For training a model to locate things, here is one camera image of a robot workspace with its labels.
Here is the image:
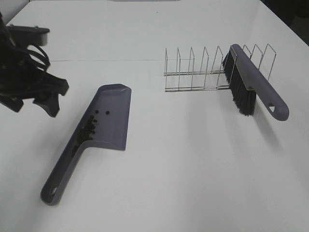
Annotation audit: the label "grey plastic dustpan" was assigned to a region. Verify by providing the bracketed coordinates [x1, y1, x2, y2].
[41, 84, 131, 206]

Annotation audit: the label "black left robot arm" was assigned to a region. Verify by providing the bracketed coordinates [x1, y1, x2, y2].
[0, 22, 69, 117]

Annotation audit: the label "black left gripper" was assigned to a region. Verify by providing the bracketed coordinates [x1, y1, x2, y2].
[0, 41, 69, 117]

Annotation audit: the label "metal wire dish rack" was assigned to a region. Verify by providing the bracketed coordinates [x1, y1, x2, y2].
[163, 44, 277, 92]

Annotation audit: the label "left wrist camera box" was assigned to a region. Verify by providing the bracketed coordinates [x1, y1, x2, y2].
[6, 25, 50, 46]

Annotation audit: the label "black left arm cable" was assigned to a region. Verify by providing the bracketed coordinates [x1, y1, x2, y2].
[25, 44, 51, 72]

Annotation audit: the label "pile of coffee beans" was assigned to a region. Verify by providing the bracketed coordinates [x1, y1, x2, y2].
[67, 109, 112, 158]

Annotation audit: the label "grey hand brush black bristles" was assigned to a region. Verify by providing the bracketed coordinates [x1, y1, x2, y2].
[223, 44, 289, 121]

